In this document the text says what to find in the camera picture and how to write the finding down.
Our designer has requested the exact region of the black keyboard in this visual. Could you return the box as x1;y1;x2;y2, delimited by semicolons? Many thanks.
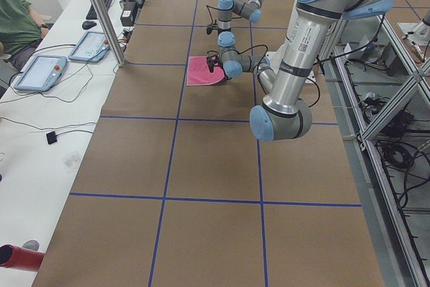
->
85;0;116;21

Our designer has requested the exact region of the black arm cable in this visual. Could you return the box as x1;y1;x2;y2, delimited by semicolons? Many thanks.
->
205;4;219;28
206;44;387;110

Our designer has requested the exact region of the far teach pendant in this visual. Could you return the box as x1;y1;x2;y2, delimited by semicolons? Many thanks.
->
68;30;110;63

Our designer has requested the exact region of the aluminium frame post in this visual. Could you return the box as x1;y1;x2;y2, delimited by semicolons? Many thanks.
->
90;0;125;67

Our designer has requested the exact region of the aluminium side frame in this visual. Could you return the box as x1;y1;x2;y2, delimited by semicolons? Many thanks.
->
321;0;429;286

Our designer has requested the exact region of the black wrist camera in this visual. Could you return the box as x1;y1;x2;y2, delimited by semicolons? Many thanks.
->
206;24;218;35
206;52;219;73

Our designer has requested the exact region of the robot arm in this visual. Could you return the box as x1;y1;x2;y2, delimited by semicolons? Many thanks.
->
217;0;394;141
214;0;264;34

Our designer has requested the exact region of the black power adapter box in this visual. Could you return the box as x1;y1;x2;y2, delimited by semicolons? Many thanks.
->
120;1;138;27

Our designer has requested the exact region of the floor cable bundle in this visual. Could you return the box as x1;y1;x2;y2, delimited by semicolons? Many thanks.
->
355;91;430;220

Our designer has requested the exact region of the red cylinder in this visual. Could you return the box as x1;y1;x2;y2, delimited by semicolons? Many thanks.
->
1;245;45;272

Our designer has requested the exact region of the pink and grey towel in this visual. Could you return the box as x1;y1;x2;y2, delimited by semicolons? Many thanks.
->
187;56;224;86

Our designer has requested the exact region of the white pedestal column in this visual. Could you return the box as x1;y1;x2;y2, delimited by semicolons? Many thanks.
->
275;0;326;79

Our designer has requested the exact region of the black computer mouse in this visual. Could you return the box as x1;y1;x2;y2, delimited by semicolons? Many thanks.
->
81;20;97;30

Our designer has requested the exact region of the near teach pendant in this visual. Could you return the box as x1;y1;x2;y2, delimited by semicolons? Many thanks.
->
13;55;68;93

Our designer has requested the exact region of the person in green shirt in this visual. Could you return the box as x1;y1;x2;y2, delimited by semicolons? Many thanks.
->
0;0;50;71

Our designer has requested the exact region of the small black square puck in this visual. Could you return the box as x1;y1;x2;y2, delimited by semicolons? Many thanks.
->
46;131;58;145

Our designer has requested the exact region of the teach pendant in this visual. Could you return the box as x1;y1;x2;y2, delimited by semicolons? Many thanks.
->
68;30;110;63
13;55;68;93

